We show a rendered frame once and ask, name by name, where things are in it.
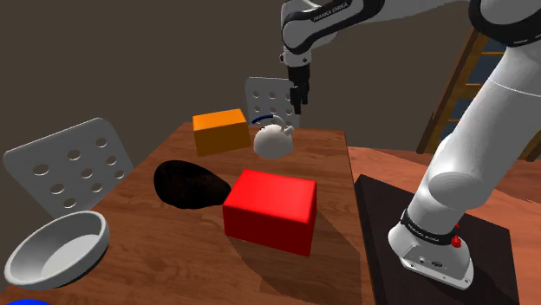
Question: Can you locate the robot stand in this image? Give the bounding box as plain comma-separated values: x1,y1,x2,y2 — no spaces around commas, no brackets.
354,173,521,305

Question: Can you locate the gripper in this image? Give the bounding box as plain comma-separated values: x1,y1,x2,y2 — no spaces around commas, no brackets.
288,64,311,116

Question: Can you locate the black rounded lump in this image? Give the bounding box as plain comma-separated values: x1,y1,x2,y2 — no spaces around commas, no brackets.
153,159,232,211

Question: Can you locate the orange box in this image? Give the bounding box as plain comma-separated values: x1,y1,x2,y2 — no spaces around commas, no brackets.
192,108,252,158

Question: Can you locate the red box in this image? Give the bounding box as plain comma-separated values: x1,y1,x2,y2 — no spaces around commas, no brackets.
222,169,318,258

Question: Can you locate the white bowl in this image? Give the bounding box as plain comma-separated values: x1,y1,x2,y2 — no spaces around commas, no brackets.
3,211,111,291

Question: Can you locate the white kettle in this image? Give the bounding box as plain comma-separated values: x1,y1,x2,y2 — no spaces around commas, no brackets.
251,114,295,160

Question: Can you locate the grey perforated chair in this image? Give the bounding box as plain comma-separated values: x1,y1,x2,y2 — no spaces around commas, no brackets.
2,117,135,220
244,76,302,129

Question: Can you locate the blue round object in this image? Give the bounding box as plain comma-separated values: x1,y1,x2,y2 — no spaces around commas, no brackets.
4,298,52,305

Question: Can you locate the wooden shelf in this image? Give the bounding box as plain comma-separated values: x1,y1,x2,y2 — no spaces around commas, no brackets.
415,27,541,162

